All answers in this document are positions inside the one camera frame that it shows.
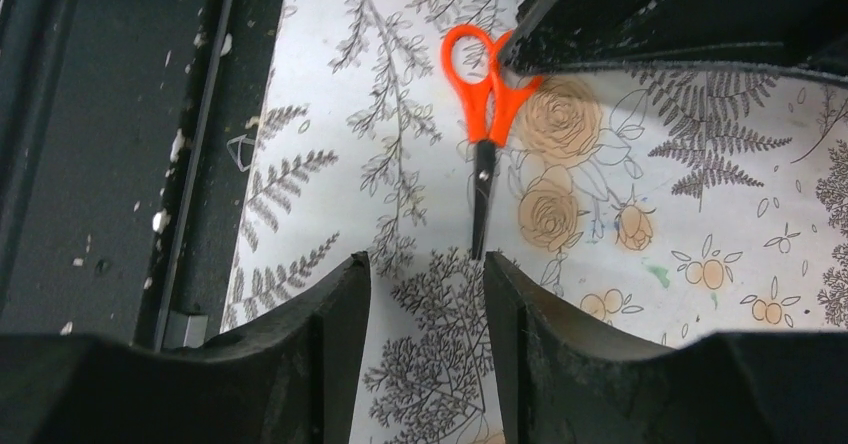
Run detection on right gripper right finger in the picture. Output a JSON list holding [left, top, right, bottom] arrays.
[[483, 252, 847, 443]]

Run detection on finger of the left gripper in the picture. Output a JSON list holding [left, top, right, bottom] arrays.
[[498, 0, 847, 86]]

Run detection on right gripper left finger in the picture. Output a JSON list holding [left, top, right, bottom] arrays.
[[1, 252, 371, 443]]

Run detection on orange handled small scissors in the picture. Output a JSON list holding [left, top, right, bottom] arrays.
[[441, 24, 544, 261]]

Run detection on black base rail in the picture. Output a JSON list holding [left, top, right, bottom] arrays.
[[1, 0, 283, 350]]

